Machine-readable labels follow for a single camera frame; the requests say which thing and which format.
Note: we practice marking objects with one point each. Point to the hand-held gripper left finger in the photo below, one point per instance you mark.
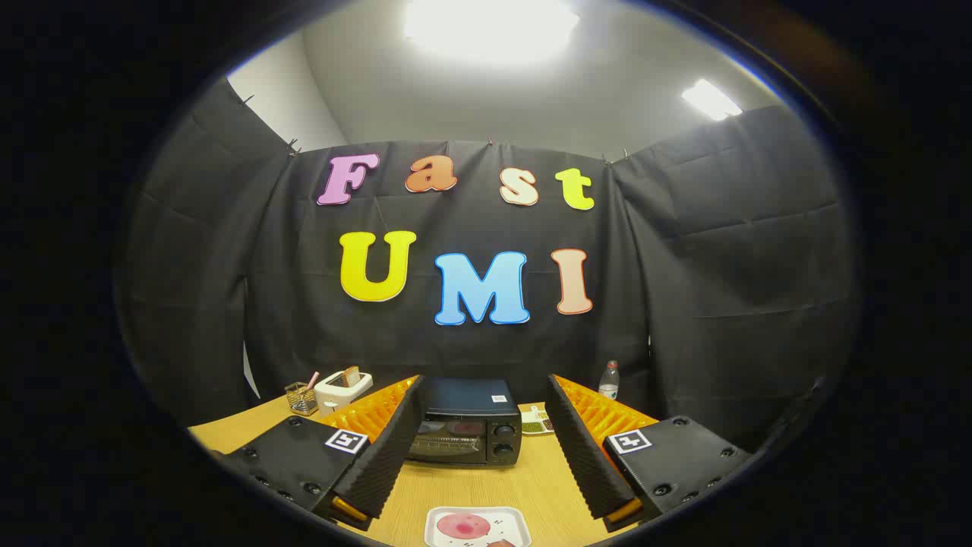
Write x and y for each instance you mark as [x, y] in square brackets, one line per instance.
[387, 448]

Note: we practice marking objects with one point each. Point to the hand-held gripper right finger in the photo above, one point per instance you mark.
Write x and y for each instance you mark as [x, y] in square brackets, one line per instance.
[577, 448]

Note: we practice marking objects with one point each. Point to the black toaster oven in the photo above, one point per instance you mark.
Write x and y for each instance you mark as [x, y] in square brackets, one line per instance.
[471, 403]

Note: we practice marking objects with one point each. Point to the white square plate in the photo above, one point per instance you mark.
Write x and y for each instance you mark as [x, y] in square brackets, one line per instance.
[510, 524]

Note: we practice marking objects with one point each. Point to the pink ham slice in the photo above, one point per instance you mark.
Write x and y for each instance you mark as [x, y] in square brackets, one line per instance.
[463, 525]

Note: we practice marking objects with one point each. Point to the white pop-up toaster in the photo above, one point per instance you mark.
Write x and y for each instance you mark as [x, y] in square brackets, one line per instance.
[334, 396]

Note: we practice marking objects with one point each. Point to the small dish of seeds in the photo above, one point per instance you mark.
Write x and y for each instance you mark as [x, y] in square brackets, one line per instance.
[535, 426]

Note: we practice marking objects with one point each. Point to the clear plastic water bottle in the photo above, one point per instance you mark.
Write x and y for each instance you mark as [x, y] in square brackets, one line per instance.
[609, 384]

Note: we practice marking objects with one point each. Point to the brown bread slice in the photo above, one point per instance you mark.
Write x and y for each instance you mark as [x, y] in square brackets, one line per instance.
[352, 375]

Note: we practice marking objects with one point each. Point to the pink stick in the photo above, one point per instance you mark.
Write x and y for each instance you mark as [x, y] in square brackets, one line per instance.
[312, 380]

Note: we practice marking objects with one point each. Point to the black backdrop cloth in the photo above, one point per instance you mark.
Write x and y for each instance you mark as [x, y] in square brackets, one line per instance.
[683, 266]

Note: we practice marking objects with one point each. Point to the small ceiling light panel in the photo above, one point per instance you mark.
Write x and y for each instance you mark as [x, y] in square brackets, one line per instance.
[711, 99]

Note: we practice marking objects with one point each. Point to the large ceiling light panel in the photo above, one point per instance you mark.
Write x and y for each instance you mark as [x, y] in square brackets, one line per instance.
[490, 30]

